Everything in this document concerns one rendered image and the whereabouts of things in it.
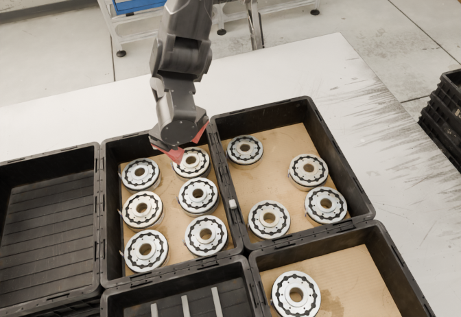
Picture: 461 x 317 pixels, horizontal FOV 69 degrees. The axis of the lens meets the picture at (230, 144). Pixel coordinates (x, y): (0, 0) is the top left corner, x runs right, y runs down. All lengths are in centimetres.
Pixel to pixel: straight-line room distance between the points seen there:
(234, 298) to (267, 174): 33
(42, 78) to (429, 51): 290
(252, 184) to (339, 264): 29
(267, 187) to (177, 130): 46
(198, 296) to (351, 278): 34
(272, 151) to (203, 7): 58
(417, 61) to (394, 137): 161
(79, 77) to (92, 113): 143
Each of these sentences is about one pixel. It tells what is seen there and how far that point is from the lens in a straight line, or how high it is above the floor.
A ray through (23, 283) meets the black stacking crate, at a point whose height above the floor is 83.
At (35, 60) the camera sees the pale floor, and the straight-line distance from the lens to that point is 320.
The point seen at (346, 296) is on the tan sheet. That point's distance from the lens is 84.
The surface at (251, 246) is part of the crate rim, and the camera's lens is 74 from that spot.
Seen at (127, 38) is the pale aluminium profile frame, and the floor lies 13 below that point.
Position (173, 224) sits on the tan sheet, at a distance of 89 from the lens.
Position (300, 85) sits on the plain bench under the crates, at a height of 70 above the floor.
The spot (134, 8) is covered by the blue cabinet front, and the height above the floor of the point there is 35.
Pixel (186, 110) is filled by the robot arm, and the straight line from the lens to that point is 49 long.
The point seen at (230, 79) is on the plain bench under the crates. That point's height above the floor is 70.
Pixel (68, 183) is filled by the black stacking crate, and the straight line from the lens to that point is 106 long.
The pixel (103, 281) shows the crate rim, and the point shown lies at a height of 93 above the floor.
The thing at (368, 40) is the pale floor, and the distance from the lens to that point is 293.
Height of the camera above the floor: 162
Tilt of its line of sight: 52 degrees down
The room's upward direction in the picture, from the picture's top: 6 degrees counter-clockwise
